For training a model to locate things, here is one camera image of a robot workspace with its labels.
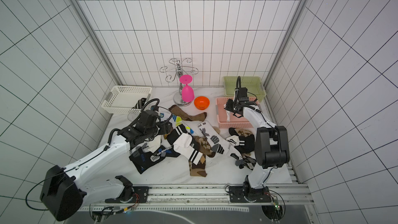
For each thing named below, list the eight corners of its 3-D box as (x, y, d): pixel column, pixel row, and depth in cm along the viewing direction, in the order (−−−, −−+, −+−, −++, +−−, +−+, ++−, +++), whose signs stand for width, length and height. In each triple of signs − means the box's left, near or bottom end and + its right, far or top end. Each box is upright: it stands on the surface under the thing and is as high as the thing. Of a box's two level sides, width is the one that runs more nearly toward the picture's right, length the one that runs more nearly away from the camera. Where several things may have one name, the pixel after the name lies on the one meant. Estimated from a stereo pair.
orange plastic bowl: (197, 112, 106) (197, 108, 103) (192, 103, 112) (192, 99, 108) (210, 107, 109) (211, 103, 106) (205, 98, 114) (205, 94, 111)
